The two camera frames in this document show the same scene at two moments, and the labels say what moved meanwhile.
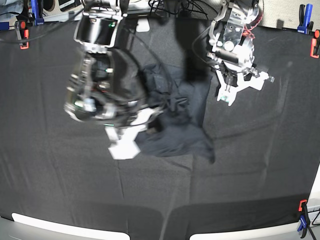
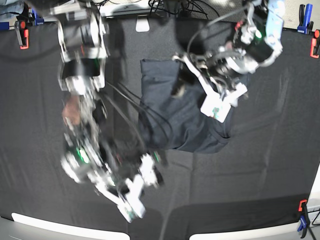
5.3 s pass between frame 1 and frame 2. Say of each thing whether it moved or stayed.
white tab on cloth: stayed
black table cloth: stayed
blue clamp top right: stayed
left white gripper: moved
